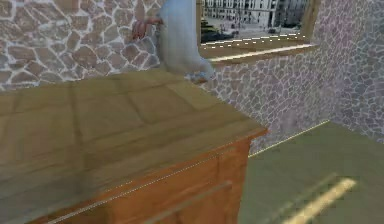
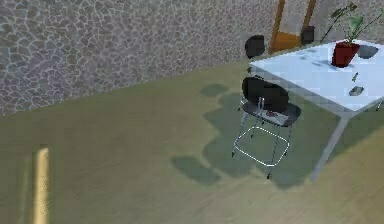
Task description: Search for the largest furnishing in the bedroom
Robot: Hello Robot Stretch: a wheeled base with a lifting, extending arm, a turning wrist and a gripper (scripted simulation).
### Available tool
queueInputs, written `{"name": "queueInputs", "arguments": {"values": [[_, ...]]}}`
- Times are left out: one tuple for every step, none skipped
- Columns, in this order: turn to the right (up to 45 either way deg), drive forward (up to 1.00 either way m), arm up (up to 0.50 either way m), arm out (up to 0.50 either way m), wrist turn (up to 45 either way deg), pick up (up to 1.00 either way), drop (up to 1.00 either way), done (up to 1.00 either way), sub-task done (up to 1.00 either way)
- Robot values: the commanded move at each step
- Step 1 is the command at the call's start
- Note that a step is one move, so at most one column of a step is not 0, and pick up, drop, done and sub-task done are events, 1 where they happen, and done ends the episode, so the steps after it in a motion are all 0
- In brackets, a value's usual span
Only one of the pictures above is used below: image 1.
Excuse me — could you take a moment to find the brown wooden chest of drawers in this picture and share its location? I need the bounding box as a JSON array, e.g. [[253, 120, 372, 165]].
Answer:
[[0, 69, 269, 224]]

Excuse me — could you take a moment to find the pale blue curtain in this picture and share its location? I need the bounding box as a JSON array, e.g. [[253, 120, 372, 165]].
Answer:
[[156, 0, 216, 84]]

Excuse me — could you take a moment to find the red curtain tieback hook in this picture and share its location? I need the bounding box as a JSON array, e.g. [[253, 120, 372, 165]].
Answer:
[[131, 17, 164, 42]]

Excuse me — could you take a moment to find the wooden framed window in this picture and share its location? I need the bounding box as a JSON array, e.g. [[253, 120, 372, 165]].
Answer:
[[195, 0, 322, 65]]

